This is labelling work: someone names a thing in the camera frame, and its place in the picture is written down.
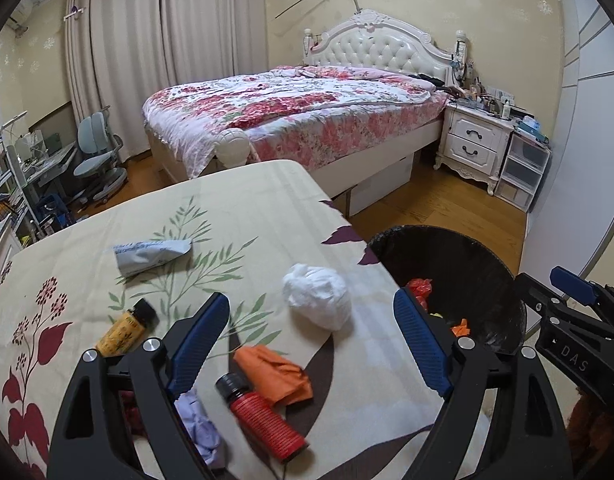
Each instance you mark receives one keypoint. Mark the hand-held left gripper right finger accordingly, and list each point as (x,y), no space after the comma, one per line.
(422,345)

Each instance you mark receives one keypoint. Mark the pink floral blanket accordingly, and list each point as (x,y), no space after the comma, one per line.
(297,110)

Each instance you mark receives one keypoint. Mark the white wall air conditioner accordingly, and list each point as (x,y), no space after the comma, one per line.
(21,12)

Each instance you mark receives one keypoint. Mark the floral beige tablecloth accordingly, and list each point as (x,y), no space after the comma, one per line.
(267,205)

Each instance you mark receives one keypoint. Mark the black trash bin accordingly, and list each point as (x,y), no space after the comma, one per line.
(462,270)

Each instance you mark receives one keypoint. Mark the small orange scrap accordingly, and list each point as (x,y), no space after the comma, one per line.
(460,329)

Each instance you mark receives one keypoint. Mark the white storage box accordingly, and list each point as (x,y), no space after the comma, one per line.
(382,185)

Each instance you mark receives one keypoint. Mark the white bed with tufted headboard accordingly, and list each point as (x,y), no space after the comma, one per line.
(372,45)

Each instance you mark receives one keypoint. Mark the clear plastic drawer unit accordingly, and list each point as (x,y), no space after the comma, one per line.
(524,170)

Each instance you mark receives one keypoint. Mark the white study desk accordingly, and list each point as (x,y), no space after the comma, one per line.
(47,160)

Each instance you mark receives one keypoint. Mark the beige pleated curtain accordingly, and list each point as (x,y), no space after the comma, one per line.
(117,60)
(212,25)

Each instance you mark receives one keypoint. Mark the white two-drawer nightstand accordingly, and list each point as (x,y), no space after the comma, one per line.
(474,142)

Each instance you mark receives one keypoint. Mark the red bottle with black cap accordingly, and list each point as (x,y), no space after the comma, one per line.
(267,422)

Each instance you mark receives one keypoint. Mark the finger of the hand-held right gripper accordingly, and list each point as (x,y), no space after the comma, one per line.
(569,282)
(557,305)

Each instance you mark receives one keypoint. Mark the yellow bottle with black cap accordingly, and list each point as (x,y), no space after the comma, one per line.
(119,335)

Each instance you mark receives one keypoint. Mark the purple cloth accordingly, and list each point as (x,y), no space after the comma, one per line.
(199,425)

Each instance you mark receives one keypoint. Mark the person's right forearm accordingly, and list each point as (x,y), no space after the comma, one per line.
(594,430)

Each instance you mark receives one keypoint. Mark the white paper ball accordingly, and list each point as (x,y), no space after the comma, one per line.
(317,295)

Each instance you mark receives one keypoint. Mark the white-blue tube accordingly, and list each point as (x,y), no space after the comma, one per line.
(147,257)

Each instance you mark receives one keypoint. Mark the blue items on drawer unit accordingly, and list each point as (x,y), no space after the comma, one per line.
(532,127)

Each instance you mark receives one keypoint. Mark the red mesh bag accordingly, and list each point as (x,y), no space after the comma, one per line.
(419,290)

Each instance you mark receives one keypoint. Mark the grey swivel desk chair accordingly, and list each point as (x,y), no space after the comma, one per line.
(94,160)

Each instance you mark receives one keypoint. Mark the orange paper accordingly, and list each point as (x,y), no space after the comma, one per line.
(277,372)

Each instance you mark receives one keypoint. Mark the clutter of small bedside items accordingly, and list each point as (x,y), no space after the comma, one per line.
(482,97)

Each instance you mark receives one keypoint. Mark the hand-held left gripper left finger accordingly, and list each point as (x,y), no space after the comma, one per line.
(202,340)

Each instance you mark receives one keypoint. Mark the white wardrobe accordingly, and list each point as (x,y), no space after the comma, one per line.
(577,160)

